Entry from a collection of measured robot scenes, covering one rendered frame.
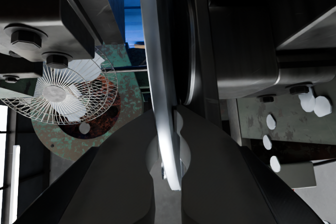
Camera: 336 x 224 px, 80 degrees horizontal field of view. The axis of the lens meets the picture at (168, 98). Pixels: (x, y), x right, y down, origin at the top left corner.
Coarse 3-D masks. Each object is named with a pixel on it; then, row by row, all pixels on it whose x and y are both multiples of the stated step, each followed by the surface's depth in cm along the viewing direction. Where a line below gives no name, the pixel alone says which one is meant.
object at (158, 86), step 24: (144, 0) 9; (168, 0) 24; (144, 24) 9; (168, 24) 16; (168, 48) 13; (168, 72) 12; (168, 96) 10; (168, 120) 10; (168, 144) 11; (168, 168) 12
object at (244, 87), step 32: (192, 0) 17; (192, 32) 17; (224, 32) 18; (256, 32) 18; (192, 64) 17; (224, 64) 18; (256, 64) 18; (288, 64) 18; (320, 64) 18; (192, 96) 20; (224, 96) 24; (256, 96) 26
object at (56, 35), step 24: (0, 0) 18; (24, 0) 18; (48, 0) 18; (72, 0) 20; (0, 24) 18; (24, 24) 18; (48, 24) 18; (72, 24) 20; (0, 48) 26; (24, 48) 20; (48, 48) 23; (72, 48) 23
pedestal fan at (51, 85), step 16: (80, 64) 96; (96, 64) 95; (144, 64) 114; (48, 80) 91; (64, 80) 101; (80, 80) 106; (48, 96) 96; (64, 96) 98; (112, 96) 111; (32, 112) 111; (64, 112) 106; (80, 112) 109; (96, 112) 115
